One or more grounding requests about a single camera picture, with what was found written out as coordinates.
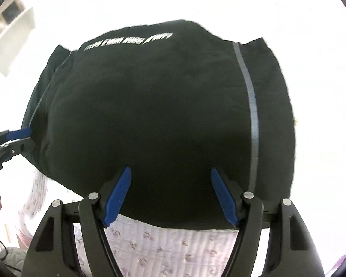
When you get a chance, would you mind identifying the black hooded jacket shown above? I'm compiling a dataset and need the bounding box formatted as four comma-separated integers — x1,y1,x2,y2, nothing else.
22,20,295,229

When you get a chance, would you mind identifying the white corner bookshelf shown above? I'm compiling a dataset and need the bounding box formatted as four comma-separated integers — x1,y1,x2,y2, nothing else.
0,0,35,76

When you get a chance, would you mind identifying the black picture frame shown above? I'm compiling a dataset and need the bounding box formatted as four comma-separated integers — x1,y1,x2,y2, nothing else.
2,1,22,24

